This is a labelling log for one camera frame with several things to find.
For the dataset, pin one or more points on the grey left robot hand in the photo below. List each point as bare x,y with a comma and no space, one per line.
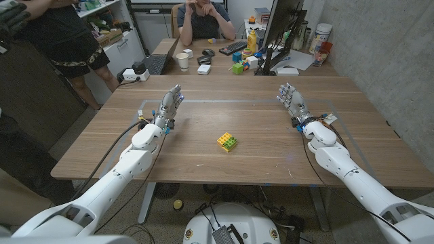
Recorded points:
167,106

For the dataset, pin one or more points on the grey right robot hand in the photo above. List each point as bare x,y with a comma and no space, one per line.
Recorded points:
295,103

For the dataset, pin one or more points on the yellow green lego block stack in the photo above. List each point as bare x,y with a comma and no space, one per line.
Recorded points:
227,141

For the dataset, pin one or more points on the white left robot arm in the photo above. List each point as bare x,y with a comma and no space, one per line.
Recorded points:
112,179

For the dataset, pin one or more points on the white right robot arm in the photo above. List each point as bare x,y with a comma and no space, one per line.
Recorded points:
359,186

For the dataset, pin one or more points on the small paper label tag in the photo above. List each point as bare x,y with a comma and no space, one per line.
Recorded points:
330,118
140,113

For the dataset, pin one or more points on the flat white rectangular box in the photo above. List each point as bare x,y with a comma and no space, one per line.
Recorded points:
287,71

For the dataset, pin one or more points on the white paper sheet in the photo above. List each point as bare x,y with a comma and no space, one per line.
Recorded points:
300,59

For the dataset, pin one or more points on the black laptop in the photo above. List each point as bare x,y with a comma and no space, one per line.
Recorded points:
157,62

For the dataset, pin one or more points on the white paper cup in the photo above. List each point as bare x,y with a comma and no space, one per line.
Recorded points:
183,61

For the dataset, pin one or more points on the white power strip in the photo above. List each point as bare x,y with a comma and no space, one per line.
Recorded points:
130,75

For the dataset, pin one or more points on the black power adapter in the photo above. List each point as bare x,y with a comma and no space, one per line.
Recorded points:
139,67

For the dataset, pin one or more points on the flat white square box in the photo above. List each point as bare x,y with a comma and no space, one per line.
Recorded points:
204,69

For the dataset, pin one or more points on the small white cube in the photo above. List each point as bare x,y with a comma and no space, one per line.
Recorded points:
188,53

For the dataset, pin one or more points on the black folded gadget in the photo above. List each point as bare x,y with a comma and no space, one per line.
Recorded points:
204,60

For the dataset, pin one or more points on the multicolour puzzle cube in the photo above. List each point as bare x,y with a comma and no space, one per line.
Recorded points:
244,64

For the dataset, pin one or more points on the green cube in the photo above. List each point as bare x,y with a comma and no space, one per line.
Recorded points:
237,68

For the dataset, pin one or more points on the black computer mouse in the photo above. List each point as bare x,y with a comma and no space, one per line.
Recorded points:
208,52

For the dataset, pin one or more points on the dark metal bottle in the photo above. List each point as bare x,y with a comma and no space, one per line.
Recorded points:
300,35

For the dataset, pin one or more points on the white wipes canister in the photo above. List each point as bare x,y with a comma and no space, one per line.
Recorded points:
320,35

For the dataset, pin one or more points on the white shelf cabinet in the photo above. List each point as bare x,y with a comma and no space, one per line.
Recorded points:
122,47

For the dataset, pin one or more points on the blue cube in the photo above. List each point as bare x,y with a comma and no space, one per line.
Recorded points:
236,57

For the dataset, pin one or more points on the yellow squeeze bottle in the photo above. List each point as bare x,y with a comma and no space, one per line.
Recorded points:
251,42

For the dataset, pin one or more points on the black keyboard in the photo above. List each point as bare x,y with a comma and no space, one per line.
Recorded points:
233,47

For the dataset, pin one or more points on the black round floor fan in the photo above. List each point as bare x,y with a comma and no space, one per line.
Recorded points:
167,190

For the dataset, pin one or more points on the wooden chair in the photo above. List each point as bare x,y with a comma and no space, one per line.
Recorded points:
174,20

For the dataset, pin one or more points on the seated person in grey shirt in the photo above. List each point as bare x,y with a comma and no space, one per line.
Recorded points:
203,23

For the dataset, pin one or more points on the grey table leg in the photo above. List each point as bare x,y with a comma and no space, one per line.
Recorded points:
146,203
319,208

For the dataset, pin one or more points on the standing person in black clothes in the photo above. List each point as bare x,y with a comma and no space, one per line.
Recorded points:
64,40

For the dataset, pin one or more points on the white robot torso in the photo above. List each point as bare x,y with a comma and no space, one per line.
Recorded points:
251,220

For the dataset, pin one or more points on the grey electronics box on torso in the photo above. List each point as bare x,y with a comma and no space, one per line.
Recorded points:
223,235

